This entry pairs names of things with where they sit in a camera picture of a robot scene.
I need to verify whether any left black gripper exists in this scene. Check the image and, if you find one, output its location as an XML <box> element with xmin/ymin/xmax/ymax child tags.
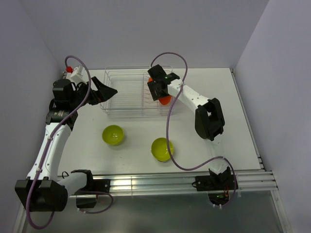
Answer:
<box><xmin>69</xmin><ymin>77</ymin><xmax>117</xmax><ymax>109</ymax></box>

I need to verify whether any green bowl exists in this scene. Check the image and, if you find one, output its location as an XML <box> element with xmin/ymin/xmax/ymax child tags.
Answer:
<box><xmin>151</xmin><ymin>137</ymin><xmax>171</xmax><ymax>162</ymax></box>
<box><xmin>102</xmin><ymin>125</ymin><xmax>124</xmax><ymax>146</ymax></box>

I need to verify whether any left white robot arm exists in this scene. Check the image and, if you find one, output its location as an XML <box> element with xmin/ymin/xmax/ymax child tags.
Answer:
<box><xmin>15</xmin><ymin>77</ymin><xmax>117</xmax><ymax>212</ymax></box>

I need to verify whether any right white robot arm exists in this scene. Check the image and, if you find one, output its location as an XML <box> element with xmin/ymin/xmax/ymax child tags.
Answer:
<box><xmin>148</xmin><ymin>65</ymin><xmax>231</xmax><ymax>189</ymax></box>

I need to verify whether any wire dish rack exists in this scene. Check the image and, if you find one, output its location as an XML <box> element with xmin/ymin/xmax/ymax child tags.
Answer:
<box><xmin>100</xmin><ymin>66</ymin><xmax>170</xmax><ymax>119</ymax></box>

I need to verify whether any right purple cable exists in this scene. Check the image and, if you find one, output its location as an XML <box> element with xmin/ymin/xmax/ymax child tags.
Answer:
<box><xmin>150</xmin><ymin>51</ymin><xmax>238</xmax><ymax>207</ymax></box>

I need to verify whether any purple cable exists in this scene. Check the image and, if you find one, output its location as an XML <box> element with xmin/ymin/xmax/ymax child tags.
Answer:
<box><xmin>150</xmin><ymin>51</ymin><xmax>238</xmax><ymax>207</ymax></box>
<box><xmin>25</xmin><ymin>55</ymin><xmax>114</xmax><ymax>229</ymax></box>

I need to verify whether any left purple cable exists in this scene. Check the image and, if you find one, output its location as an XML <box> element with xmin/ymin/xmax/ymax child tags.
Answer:
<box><xmin>25</xmin><ymin>55</ymin><xmax>114</xmax><ymax>229</ymax></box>

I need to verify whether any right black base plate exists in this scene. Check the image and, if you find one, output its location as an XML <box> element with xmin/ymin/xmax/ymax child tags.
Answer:
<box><xmin>191</xmin><ymin>175</ymin><xmax>238</xmax><ymax>207</ymax></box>

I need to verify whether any aluminium mounting rail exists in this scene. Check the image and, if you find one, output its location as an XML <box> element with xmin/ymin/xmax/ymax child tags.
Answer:
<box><xmin>68</xmin><ymin>169</ymin><xmax>279</xmax><ymax>197</ymax></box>

